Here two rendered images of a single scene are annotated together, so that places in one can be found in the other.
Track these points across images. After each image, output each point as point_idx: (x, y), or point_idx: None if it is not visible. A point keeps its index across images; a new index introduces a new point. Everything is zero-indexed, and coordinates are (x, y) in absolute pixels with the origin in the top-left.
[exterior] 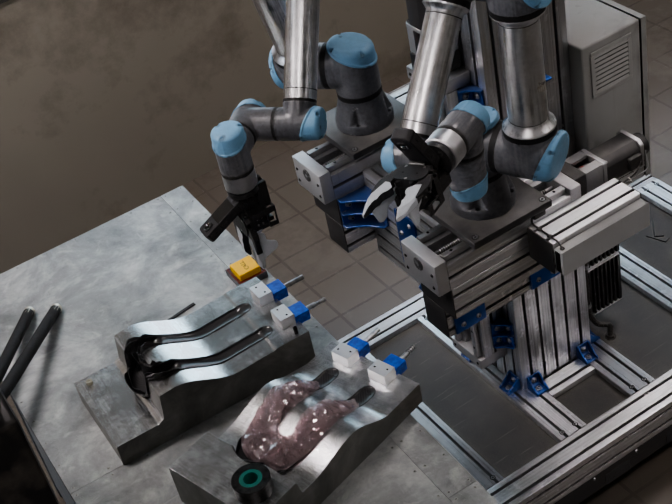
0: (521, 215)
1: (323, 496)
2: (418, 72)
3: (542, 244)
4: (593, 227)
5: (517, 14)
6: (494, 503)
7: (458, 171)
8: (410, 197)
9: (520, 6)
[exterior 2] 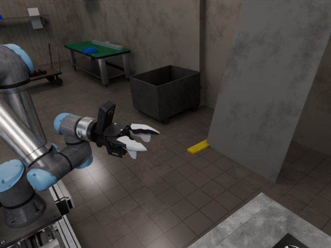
0: (51, 197)
1: None
2: (12, 125)
3: (58, 205)
4: (60, 187)
5: (26, 77)
6: (193, 245)
7: (86, 145)
8: (143, 126)
9: (26, 73)
